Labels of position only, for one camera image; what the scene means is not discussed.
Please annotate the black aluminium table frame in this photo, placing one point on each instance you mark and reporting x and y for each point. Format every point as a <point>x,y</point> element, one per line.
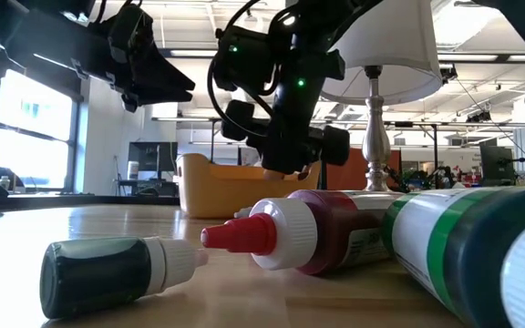
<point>85,200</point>

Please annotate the white table lamp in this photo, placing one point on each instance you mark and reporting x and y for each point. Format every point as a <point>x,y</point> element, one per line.
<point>381,54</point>

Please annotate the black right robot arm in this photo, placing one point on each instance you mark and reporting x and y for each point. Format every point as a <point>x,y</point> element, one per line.
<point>244,59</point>

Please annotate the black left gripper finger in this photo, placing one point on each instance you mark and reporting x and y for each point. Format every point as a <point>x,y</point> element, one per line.
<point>162,73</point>
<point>162,96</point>

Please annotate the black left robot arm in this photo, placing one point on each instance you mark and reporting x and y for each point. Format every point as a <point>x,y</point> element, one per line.
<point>53,50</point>

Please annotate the small dark food coloring bottle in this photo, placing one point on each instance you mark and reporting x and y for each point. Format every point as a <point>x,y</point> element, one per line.
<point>94,273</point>

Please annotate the large red food coloring bottle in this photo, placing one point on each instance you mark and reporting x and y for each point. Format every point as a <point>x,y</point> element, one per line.
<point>326,228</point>

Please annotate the large green food coloring bottle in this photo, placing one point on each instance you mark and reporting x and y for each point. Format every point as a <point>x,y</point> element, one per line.
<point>472,255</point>

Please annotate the black computer monitor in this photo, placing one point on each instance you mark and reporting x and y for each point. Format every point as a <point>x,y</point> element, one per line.
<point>497,164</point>
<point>153,157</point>

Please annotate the yellow plastic bin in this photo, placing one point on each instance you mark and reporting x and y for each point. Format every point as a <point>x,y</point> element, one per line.
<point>226,196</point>

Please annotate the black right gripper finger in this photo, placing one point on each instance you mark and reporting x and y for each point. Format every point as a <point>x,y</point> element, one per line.
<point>305,165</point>
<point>276,165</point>

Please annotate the orange partition panel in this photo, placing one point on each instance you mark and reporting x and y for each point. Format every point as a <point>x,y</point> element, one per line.
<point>349,173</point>

